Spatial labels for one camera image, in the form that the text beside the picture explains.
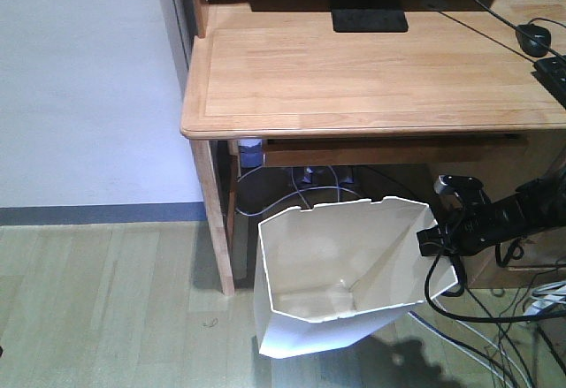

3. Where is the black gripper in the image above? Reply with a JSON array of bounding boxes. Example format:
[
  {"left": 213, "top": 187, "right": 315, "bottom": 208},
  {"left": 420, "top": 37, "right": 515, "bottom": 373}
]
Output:
[{"left": 417, "top": 204, "right": 500, "bottom": 256}]

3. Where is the white plastic trash bin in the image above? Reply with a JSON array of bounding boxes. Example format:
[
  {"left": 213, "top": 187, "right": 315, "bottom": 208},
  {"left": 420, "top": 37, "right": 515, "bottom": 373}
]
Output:
[{"left": 254, "top": 196, "right": 456, "bottom": 359}]

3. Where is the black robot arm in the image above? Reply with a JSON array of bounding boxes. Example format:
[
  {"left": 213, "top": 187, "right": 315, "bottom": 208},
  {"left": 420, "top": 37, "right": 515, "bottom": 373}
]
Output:
[{"left": 417, "top": 169, "right": 565, "bottom": 256}]

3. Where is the white power strip at right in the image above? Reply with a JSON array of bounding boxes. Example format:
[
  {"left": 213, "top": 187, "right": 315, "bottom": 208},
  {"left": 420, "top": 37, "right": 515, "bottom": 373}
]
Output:
[{"left": 524, "top": 280, "right": 566, "bottom": 316}]

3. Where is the black keyboard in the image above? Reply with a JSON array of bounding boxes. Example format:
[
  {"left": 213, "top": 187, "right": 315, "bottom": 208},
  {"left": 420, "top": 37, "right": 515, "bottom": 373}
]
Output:
[{"left": 533, "top": 57, "right": 566, "bottom": 107}]

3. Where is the black computer mouse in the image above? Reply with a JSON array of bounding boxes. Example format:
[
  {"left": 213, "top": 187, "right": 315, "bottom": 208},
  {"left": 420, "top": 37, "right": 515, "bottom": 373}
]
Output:
[{"left": 516, "top": 24, "right": 552, "bottom": 57}]

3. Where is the black monitor stand base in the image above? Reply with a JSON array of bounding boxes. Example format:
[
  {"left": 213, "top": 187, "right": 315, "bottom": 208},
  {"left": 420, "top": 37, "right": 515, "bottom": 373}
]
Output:
[{"left": 329, "top": 0, "right": 409, "bottom": 33}]

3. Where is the wooden desk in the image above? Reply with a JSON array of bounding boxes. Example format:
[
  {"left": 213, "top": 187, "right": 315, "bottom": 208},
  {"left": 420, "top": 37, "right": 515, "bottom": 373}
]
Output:
[{"left": 180, "top": 0, "right": 565, "bottom": 295}]

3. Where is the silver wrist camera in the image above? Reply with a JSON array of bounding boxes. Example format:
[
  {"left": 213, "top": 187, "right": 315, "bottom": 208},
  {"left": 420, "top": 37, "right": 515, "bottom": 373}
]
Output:
[{"left": 433, "top": 175, "right": 486, "bottom": 207}]

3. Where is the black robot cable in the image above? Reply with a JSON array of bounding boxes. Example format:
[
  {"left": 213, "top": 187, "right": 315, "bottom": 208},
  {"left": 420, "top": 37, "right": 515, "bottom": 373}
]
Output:
[{"left": 423, "top": 250, "right": 566, "bottom": 323}]

